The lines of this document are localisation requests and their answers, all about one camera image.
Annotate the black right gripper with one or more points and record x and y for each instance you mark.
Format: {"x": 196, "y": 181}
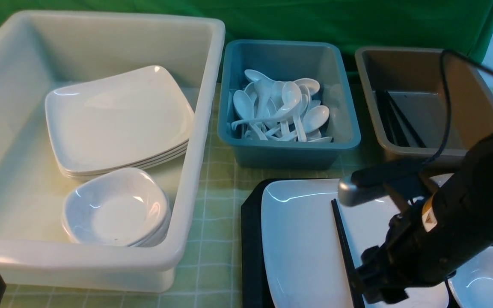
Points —
{"x": 404, "y": 260}

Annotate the white bowl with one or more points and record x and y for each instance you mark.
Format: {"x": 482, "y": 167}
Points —
{"x": 472, "y": 286}
{"x": 124, "y": 208}

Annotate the black chopstick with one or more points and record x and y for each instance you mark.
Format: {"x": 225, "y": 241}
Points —
{"x": 356, "y": 296}

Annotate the large white rice plate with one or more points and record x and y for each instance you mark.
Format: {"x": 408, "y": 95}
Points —
{"x": 302, "y": 252}

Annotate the white soup spoon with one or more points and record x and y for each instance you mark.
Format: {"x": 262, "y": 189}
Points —
{"x": 282, "y": 114}

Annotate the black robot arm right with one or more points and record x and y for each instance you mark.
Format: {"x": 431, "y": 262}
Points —
{"x": 438, "y": 228}

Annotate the top stacked white plate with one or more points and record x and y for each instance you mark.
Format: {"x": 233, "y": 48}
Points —
{"x": 117, "y": 121}

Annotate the black chopsticks in bin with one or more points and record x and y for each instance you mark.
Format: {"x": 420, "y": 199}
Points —
{"x": 394, "y": 121}

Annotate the grey plastic bin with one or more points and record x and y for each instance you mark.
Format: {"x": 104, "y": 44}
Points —
{"x": 412, "y": 76}

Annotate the large white plastic tub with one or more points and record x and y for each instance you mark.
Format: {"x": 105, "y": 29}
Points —
{"x": 34, "y": 249}

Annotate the black serving tray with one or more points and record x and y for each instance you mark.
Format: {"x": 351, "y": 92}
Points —
{"x": 255, "y": 287}

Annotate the green backdrop cloth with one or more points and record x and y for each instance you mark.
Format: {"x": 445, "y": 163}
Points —
{"x": 315, "y": 21}

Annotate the blue plastic bin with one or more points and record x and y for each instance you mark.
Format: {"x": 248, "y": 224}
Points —
{"x": 289, "y": 61}

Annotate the pile of white spoons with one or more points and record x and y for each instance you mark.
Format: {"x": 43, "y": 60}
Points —
{"x": 263, "y": 96}

